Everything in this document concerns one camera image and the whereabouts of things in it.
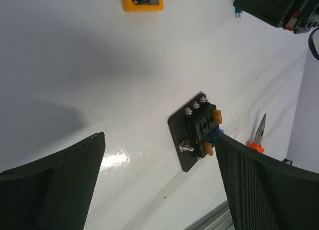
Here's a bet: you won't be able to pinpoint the black fuse box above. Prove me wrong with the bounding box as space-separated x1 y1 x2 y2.
167 92 220 173

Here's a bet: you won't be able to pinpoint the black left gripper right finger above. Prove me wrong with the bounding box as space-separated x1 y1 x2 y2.
215 133 319 230

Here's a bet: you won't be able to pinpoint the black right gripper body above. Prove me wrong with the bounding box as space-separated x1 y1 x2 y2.
279 0 319 34

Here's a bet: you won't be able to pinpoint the orange blade fuse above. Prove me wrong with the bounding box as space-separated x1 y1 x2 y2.
213 109 222 125

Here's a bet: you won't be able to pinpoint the orange terminal block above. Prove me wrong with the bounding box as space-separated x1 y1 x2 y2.
122 0 164 12

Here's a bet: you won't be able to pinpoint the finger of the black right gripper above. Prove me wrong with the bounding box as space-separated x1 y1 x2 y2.
233 0 296 28

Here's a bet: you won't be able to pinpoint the orange fuse in box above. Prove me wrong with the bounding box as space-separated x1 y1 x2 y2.
203 142 214 156

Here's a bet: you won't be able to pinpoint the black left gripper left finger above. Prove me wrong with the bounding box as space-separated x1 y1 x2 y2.
0 132 105 230

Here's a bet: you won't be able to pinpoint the orange handled pliers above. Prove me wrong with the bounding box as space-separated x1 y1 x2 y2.
247 113 267 154

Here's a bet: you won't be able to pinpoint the blue blade fuse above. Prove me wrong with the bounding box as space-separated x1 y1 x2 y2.
210 128 224 147
235 7 243 18

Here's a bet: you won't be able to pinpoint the aluminium rail frame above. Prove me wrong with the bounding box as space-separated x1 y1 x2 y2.
185 201 235 230

